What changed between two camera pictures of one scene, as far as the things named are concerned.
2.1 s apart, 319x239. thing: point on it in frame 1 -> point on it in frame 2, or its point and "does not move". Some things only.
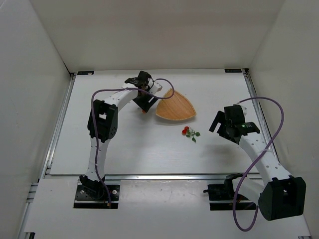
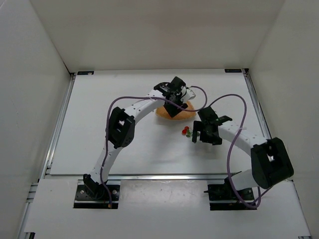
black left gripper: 145,100 -> 173,104
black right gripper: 223,128 -> 206,132
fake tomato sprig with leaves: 188,131 does not move
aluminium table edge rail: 78,177 does not move
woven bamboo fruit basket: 176,107 does not move
